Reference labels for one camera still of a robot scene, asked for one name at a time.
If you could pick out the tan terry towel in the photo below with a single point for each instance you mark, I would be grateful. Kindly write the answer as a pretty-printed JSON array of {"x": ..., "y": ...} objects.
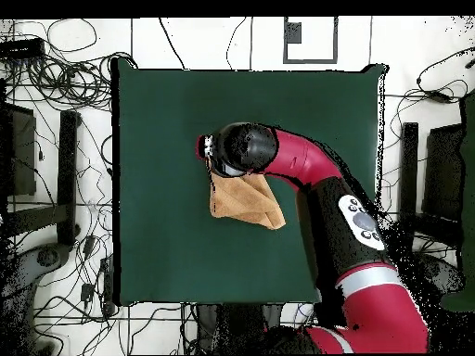
[{"x": 241, "y": 200}]

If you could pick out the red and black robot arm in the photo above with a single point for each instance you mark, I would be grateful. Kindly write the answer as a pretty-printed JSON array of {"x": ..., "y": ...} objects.
[{"x": 308, "y": 159}]

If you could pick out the dark flat box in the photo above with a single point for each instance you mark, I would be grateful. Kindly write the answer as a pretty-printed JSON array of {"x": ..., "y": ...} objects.
[
  {"x": 20, "y": 155},
  {"x": 443, "y": 170}
]

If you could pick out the dark green table cloth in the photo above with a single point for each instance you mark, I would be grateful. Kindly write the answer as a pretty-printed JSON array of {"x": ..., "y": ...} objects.
[{"x": 167, "y": 241}]

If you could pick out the black stand foot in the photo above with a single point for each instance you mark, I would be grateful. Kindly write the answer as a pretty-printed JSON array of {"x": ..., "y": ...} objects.
[
  {"x": 67, "y": 167},
  {"x": 408, "y": 167}
]

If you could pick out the small dark grey square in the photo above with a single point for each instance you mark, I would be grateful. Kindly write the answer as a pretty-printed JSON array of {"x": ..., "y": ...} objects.
[{"x": 294, "y": 33}]

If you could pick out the black power adapter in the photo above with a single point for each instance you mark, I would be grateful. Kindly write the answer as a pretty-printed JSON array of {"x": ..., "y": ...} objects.
[
  {"x": 87, "y": 292},
  {"x": 89, "y": 244}
]

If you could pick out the black power strip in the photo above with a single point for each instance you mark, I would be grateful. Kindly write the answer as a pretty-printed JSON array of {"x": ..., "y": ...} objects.
[{"x": 107, "y": 282}]

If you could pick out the dark chair base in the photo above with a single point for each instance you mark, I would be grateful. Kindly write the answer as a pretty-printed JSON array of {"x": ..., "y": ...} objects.
[
  {"x": 44, "y": 257},
  {"x": 434, "y": 269}
]

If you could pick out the dark green draped cloth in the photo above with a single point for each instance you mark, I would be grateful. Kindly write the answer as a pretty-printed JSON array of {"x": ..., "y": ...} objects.
[{"x": 469, "y": 185}]

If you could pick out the grey square floor frame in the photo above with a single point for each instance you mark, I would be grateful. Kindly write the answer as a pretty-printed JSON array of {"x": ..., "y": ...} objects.
[{"x": 311, "y": 61}]

